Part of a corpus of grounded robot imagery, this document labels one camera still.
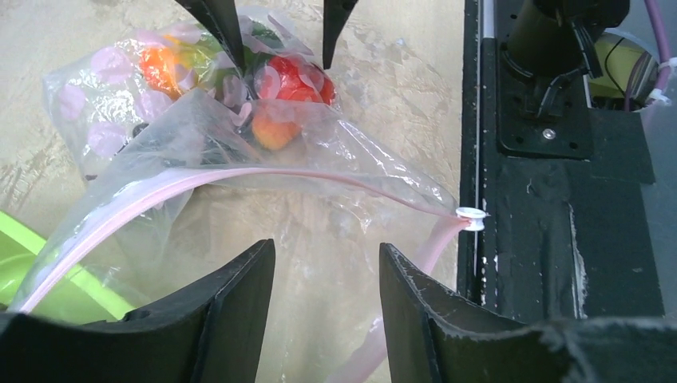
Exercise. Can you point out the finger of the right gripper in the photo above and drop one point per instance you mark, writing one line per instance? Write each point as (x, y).
(335, 16)

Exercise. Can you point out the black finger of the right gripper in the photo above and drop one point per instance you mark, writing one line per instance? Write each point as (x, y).
(220, 18)

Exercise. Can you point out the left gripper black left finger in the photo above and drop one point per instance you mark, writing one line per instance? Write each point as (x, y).
(209, 331)

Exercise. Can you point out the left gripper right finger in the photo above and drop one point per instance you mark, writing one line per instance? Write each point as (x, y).
(436, 335)

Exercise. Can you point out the orange green fake mango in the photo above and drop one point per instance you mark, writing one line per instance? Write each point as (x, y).
(175, 67)

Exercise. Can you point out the red fake food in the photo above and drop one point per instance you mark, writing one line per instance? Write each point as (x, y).
(283, 84)

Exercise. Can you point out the clear zip top bag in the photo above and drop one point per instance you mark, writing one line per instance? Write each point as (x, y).
(195, 189)

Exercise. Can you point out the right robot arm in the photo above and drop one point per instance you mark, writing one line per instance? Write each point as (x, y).
(552, 40)

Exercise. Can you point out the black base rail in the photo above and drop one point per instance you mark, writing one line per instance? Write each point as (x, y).
(580, 206)

